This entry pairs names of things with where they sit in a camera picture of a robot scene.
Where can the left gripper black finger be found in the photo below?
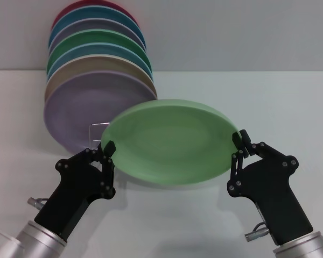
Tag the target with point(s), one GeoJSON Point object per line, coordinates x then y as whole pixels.
{"type": "Point", "coordinates": [78, 160]}
{"type": "Point", "coordinates": [108, 177]}

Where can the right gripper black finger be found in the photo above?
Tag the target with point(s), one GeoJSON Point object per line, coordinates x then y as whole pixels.
{"type": "Point", "coordinates": [235, 166]}
{"type": "Point", "coordinates": [272, 156]}

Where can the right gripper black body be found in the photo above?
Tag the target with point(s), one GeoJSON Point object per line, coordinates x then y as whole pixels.
{"type": "Point", "coordinates": [272, 199]}

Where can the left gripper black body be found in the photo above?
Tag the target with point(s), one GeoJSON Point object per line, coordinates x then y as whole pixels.
{"type": "Point", "coordinates": [70, 196]}

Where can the light green plate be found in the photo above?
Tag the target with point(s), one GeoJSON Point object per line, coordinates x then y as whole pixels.
{"type": "Point", "coordinates": [172, 145]}

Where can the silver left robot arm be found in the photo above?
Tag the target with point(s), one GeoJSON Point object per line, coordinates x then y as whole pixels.
{"type": "Point", "coordinates": [35, 242]}

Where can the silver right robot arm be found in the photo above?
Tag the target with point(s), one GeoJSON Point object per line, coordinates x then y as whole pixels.
{"type": "Point", "coordinates": [307, 247]}

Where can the lilac purple plate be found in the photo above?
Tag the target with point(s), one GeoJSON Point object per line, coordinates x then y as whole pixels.
{"type": "Point", "coordinates": [75, 107]}

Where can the beige plate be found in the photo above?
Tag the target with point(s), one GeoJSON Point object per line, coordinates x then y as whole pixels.
{"type": "Point", "coordinates": [83, 65]}

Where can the light blue plate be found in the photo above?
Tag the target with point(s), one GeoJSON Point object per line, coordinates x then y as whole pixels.
{"type": "Point", "coordinates": [97, 49]}

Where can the dark green plate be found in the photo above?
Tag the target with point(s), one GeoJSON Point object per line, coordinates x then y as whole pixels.
{"type": "Point", "coordinates": [97, 37]}

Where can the grey lavender plate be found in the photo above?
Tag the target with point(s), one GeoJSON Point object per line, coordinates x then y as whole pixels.
{"type": "Point", "coordinates": [97, 25]}

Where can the maroon plate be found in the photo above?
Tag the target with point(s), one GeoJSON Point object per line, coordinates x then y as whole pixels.
{"type": "Point", "coordinates": [59, 14]}

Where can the teal blue plate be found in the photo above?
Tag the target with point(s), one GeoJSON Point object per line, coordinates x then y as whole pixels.
{"type": "Point", "coordinates": [97, 13]}

